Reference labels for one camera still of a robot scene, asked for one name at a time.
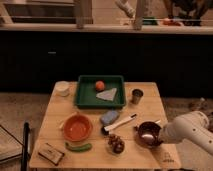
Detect wooden spoon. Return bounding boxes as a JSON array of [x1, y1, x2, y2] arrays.
[[59, 112, 78, 130]]

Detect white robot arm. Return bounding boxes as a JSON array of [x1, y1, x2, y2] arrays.
[[158, 111, 213, 155]]

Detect green plastic tray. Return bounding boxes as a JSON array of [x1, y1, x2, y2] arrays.
[[75, 75, 126, 109]]

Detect blue sponge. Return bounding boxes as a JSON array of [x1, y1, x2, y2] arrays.
[[100, 110, 119, 125]]

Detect grey folded cloth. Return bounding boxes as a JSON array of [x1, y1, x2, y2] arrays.
[[96, 88, 117, 101]]

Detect orange fruit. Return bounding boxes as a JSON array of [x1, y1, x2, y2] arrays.
[[95, 81, 105, 91]]

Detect metal cup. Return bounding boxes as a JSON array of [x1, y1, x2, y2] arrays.
[[132, 89, 143, 104]]

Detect green cucumber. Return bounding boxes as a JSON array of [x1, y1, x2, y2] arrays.
[[65, 142, 92, 152]]

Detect orange bowl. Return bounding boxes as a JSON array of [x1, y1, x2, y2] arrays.
[[62, 114, 93, 142]]

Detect brown wooden box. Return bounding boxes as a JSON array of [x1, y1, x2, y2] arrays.
[[38, 143, 65, 166]]

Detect bunch of dark grapes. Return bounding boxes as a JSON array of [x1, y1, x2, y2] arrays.
[[108, 134, 125, 154]]

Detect dark brown bowl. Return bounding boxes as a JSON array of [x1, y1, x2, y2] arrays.
[[138, 121, 162, 148]]

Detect small white cup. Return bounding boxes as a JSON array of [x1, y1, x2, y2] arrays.
[[55, 81, 69, 97]]

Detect black chair frame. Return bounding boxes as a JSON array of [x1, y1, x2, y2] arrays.
[[21, 122, 30, 171]]

